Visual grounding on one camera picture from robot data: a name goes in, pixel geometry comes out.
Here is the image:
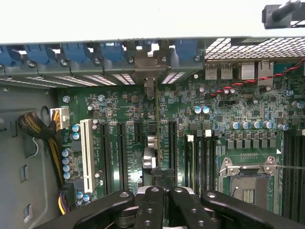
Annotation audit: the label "white expansion slot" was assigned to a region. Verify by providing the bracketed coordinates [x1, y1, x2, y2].
[80, 118, 94, 194]

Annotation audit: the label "red black twisted wire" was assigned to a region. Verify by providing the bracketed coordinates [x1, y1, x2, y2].
[211, 58, 305, 96]

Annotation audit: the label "black braided power cable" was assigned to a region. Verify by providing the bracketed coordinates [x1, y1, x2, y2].
[18, 111, 66, 189]

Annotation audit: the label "silver square port block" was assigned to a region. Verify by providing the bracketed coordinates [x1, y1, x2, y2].
[241, 62, 257, 80]

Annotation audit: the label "green motherboard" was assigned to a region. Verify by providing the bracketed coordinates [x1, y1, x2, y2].
[56, 64, 305, 222]

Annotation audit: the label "black connector purple yellow wires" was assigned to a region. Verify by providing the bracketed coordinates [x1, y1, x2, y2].
[58, 182, 76, 216]

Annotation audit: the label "thin locking lever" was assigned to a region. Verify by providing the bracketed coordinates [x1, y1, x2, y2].
[264, 164, 305, 171]

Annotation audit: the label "black RAM slot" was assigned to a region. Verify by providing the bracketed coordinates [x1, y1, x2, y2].
[213, 130, 221, 189]
[297, 130, 305, 221]
[290, 130, 297, 220]
[204, 130, 214, 192]
[283, 130, 290, 219]
[197, 130, 205, 192]

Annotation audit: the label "open grey PC case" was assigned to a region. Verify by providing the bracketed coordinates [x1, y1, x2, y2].
[0, 37, 305, 229]

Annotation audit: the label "short black expansion slot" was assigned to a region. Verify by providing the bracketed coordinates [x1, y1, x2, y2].
[134, 123, 143, 144]

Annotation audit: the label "silver ethernet port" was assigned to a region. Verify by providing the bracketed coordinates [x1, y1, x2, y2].
[257, 61, 275, 86]

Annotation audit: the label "white power connector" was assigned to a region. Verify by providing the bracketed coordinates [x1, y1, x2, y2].
[50, 107, 71, 131]

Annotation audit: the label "CPU socket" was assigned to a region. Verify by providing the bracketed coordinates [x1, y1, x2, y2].
[218, 155, 281, 213]

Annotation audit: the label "black RAM stick with sticker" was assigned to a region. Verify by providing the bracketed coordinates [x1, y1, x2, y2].
[186, 134, 198, 192]

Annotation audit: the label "silver USB port block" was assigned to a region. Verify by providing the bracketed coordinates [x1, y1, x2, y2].
[204, 62, 219, 81]
[220, 62, 234, 80]

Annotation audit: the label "long black expansion slot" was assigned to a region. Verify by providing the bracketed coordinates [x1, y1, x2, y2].
[168, 120, 179, 172]
[116, 122, 129, 192]
[100, 122, 113, 196]

